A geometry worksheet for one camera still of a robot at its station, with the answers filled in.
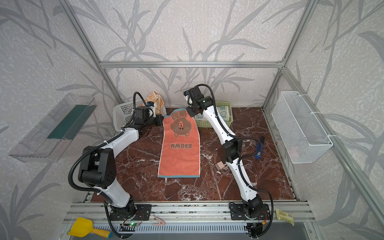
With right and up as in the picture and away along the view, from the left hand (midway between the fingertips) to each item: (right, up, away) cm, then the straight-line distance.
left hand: (165, 112), depth 92 cm
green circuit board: (-10, -55, -21) cm, 60 cm away
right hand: (+17, +5, +2) cm, 18 cm away
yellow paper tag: (+62, -52, -20) cm, 83 cm away
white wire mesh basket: (+65, -10, -28) cm, 71 cm away
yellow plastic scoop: (-34, -56, -22) cm, 69 cm away
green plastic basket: (+26, -8, +13) cm, 30 cm away
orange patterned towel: (-12, +12, +20) cm, 26 cm away
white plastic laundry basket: (-38, +1, +21) cm, 43 cm away
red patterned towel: (+9, -28, +2) cm, 29 cm away
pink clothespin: (+3, -54, -21) cm, 58 cm away
